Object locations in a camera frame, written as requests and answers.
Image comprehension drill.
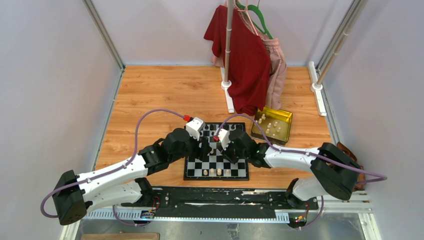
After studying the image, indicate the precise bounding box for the black white chess board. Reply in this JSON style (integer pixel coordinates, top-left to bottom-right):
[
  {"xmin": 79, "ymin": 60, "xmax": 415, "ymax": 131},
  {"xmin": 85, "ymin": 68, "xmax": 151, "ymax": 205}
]
[{"xmin": 183, "ymin": 122, "xmax": 249, "ymax": 181}]

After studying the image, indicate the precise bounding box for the brown cloth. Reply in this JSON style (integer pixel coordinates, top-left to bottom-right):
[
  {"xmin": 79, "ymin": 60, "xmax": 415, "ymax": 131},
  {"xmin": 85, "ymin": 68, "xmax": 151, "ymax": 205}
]
[{"xmin": 336, "ymin": 142, "xmax": 365, "ymax": 192}]

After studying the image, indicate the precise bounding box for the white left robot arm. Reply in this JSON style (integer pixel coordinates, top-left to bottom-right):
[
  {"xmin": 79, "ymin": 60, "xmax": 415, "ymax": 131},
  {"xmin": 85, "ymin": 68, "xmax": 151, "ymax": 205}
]
[{"xmin": 52, "ymin": 128, "xmax": 212, "ymax": 226}]

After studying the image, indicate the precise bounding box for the purple cable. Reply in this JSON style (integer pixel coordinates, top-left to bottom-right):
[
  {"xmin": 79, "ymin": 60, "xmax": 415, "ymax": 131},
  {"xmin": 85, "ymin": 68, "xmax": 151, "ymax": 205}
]
[
  {"xmin": 213, "ymin": 114, "xmax": 388, "ymax": 229},
  {"xmin": 40, "ymin": 108, "xmax": 191, "ymax": 227}
]

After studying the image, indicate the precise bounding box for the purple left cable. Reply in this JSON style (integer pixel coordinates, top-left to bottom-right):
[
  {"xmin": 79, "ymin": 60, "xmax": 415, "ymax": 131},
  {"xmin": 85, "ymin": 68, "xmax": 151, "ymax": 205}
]
[{"xmin": 40, "ymin": 108, "xmax": 191, "ymax": 227}]

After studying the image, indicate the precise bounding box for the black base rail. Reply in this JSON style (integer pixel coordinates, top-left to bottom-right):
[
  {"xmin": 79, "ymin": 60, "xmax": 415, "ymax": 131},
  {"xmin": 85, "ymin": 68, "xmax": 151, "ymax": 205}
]
[{"xmin": 120, "ymin": 186, "xmax": 320, "ymax": 223}]

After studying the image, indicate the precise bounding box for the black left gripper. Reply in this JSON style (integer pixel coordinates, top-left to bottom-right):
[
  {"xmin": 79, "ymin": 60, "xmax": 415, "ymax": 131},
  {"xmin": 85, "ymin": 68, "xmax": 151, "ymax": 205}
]
[{"xmin": 169, "ymin": 130, "xmax": 212, "ymax": 163}]

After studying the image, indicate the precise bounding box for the pink garment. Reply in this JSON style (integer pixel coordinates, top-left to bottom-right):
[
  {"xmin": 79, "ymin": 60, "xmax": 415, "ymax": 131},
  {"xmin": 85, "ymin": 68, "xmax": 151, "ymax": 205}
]
[{"xmin": 211, "ymin": 0, "xmax": 288, "ymax": 112}]

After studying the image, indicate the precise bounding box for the green hanger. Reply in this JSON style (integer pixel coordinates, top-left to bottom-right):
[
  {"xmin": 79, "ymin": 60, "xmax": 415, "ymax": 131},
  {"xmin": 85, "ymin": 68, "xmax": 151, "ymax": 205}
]
[{"xmin": 235, "ymin": 1, "xmax": 273, "ymax": 39}]

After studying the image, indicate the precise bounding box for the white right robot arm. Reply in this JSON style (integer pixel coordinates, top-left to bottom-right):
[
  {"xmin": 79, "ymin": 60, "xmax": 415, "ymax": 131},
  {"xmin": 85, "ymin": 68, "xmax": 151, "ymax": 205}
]
[{"xmin": 213, "ymin": 129, "xmax": 361, "ymax": 209}]

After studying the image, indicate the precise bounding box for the white clothes rack stand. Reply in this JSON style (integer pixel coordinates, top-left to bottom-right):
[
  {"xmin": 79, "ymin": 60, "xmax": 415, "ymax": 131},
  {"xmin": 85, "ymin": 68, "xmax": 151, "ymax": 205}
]
[{"xmin": 220, "ymin": 0, "xmax": 236, "ymax": 114}]

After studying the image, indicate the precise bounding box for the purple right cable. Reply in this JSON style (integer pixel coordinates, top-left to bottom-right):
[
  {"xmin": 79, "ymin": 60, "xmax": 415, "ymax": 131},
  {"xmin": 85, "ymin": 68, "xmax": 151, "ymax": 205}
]
[{"xmin": 213, "ymin": 114, "xmax": 388, "ymax": 229}]

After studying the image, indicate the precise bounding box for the red t-shirt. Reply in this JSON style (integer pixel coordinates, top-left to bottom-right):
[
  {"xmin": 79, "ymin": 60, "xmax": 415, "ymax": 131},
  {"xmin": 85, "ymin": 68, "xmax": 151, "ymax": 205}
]
[{"xmin": 204, "ymin": 5, "xmax": 271, "ymax": 116}]

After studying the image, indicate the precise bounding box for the yellow metal tin box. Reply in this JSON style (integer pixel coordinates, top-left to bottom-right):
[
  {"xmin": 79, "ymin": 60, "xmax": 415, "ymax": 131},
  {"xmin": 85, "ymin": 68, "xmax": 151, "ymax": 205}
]
[{"xmin": 254, "ymin": 107, "xmax": 293, "ymax": 146}]

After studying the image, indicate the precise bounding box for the white right rack foot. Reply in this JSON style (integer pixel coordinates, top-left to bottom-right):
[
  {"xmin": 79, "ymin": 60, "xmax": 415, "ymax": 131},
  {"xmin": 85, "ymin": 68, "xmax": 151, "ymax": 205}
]
[{"xmin": 307, "ymin": 61, "xmax": 327, "ymax": 117}]

